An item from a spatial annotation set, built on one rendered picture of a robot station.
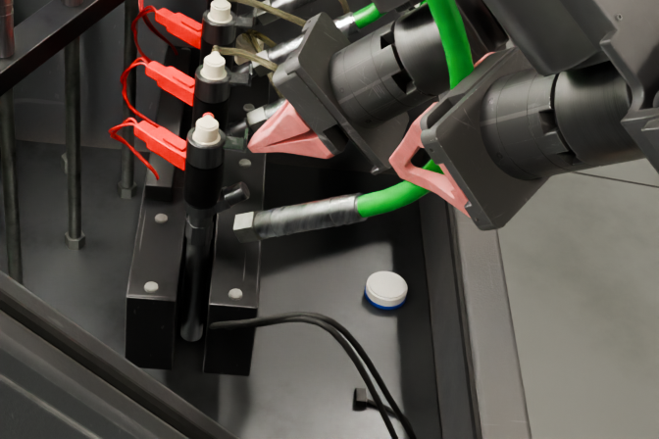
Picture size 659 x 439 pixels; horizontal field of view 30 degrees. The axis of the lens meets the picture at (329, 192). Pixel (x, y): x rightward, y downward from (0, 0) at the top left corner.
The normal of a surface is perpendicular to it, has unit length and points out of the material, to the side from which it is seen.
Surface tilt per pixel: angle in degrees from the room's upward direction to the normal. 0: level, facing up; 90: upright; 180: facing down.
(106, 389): 43
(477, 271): 0
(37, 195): 0
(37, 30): 0
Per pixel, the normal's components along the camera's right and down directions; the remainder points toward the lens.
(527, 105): -0.84, -0.10
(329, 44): 0.74, -0.36
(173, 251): 0.12, -0.75
